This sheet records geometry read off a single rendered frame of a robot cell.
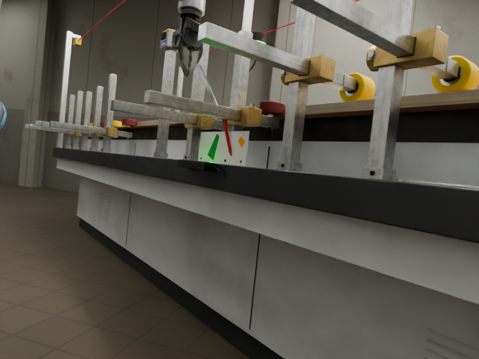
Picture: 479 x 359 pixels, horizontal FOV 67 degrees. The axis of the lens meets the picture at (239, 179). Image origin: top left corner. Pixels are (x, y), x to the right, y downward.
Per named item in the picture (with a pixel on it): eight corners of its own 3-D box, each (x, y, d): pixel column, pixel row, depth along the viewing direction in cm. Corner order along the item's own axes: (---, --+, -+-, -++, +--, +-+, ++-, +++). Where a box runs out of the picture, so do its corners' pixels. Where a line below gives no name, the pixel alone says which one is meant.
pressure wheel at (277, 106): (267, 136, 109) (271, 97, 108) (251, 136, 115) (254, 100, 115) (286, 139, 114) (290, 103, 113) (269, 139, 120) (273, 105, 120)
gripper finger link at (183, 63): (179, 77, 125) (182, 51, 125) (188, 75, 121) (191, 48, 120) (172, 75, 124) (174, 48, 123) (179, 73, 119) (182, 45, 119)
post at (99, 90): (90, 161, 228) (98, 85, 227) (89, 161, 231) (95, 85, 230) (96, 162, 231) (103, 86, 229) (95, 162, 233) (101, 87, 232)
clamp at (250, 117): (246, 123, 102) (249, 105, 102) (220, 125, 113) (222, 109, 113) (261, 127, 106) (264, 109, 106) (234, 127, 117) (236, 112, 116)
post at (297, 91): (286, 193, 89) (308, -4, 88) (276, 191, 92) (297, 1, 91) (296, 194, 92) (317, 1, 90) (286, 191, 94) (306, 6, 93)
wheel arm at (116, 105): (113, 112, 108) (115, 97, 108) (110, 112, 110) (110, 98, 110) (231, 132, 134) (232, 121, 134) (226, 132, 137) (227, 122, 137)
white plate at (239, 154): (244, 166, 102) (247, 130, 102) (197, 161, 123) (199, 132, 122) (245, 166, 102) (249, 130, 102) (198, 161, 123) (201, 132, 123)
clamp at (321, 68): (318, 75, 82) (320, 53, 82) (277, 82, 93) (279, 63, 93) (335, 82, 86) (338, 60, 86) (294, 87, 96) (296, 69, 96)
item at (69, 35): (58, 147, 310) (68, 29, 307) (55, 147, 317) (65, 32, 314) (72, 149, 317) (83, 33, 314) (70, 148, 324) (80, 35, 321)
